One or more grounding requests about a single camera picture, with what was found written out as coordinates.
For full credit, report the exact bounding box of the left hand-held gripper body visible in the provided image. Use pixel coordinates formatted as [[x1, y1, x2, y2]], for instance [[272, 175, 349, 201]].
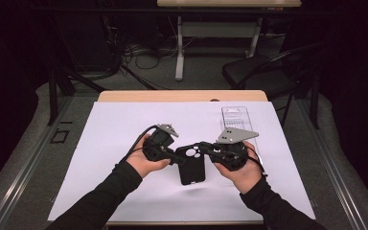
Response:
[[142, 123, 180, 162]]

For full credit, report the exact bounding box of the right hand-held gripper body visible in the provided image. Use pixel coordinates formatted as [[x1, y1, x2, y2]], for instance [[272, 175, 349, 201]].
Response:
[[215, 127, 260, 173]]

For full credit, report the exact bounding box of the black phone case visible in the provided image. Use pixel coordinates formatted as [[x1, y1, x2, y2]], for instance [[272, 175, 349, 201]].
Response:
[[174, 143, 207, 186]]

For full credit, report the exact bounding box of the person's left hand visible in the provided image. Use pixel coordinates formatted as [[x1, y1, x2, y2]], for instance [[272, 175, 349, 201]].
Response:
[[126, 133, 173, 179]]

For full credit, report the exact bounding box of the person's right hand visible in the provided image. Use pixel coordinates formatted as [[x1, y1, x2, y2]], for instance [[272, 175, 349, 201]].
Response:
[[213, 140, 265, 196]]

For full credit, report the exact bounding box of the clear plastic packaging tray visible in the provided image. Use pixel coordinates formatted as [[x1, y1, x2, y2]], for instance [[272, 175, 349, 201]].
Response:
[[220, 105, 264, 168]]

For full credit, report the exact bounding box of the white table mat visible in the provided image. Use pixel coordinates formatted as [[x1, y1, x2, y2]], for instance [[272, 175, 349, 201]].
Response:
[[47, 101, 316, 223]]

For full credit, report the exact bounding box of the black folding chair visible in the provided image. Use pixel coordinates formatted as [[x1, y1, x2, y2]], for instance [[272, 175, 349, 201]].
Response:
[[221, 42, 327, 128]]

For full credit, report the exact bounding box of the white-legged wooden desk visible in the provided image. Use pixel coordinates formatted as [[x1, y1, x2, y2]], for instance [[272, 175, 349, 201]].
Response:
[[156, 0, 303, 81]]

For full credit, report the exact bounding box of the black metal stand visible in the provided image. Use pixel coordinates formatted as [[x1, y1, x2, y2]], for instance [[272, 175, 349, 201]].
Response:
[[46, 18, 108, 127]]

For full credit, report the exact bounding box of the left hand-held gripper cable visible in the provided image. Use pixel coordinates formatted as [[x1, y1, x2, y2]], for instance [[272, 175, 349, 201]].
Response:
[[118, 124, 159, 166]]

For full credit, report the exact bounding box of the hand-held gripper cable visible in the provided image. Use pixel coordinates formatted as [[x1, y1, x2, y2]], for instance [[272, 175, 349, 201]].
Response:
[[246, 146, 268, 177], [118, 124, 159, 166]]

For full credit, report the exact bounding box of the right hand-held gripper cable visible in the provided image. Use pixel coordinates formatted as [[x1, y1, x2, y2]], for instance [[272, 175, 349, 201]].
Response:
[[246, 146, 268, 177]]

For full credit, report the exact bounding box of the tangle of floor cables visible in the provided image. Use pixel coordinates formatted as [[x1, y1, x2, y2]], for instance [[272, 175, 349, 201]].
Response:
[[119, 17, 195, 90]]

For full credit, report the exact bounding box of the metal floor rail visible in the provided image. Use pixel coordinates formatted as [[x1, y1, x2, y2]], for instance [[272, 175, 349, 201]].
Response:
[[0, 95, 76, 230], [295, 97, 368, 230]]

